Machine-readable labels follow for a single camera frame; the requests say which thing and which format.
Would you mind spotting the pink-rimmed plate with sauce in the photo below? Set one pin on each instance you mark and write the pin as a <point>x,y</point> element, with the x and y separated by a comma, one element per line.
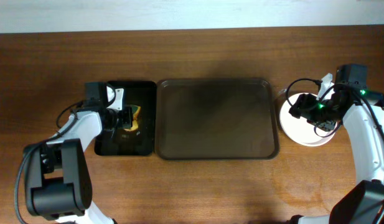
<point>300,131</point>

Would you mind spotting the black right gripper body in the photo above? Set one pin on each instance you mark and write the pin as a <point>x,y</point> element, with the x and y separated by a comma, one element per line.
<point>302,106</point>

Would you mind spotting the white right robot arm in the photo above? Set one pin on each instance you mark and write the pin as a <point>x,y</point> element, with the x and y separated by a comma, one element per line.
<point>365,202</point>

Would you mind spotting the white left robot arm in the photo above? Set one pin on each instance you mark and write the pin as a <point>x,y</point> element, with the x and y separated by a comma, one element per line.
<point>57,184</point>

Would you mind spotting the green and yellow sponge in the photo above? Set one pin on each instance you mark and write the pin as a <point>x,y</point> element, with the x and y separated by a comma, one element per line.
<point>135,111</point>

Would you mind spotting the brown serving tray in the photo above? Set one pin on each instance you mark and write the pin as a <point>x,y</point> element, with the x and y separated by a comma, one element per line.
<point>213,119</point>

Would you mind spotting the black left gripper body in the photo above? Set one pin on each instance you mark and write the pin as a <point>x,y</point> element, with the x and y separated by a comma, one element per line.
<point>126,117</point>

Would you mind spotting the black water tray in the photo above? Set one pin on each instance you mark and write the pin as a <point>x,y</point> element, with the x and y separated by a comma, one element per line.
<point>140,142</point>

